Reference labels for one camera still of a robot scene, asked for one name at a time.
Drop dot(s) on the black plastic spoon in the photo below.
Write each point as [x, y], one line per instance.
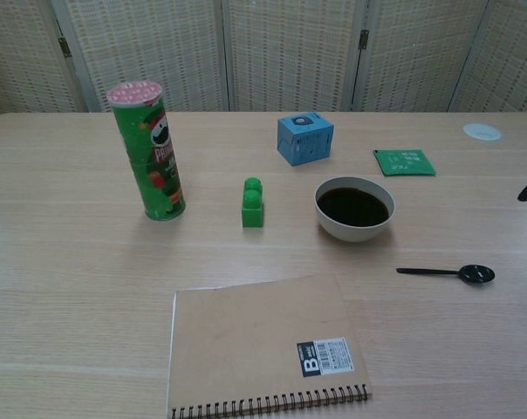
[477, 274]

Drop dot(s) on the dark liquid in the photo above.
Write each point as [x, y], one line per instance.
[353, 207]

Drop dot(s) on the white round table grommet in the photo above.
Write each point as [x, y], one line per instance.
[481, 132]

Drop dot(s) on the green sachet packet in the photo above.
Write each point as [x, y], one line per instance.
[404, 162]

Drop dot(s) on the brass screen hinge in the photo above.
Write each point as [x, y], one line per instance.
[363, 39]
[63, 46]

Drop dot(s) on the blue cardboard box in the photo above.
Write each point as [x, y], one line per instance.
[305, 139]

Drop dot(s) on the woven folding screen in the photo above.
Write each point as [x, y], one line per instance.
[289, 52]

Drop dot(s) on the green toy building block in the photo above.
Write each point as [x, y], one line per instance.
[252, 205]

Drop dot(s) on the brown spiral notebook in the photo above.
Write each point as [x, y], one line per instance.
[255, 340]

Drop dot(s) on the green Pringles chips can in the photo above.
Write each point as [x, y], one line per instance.
[156, 166]

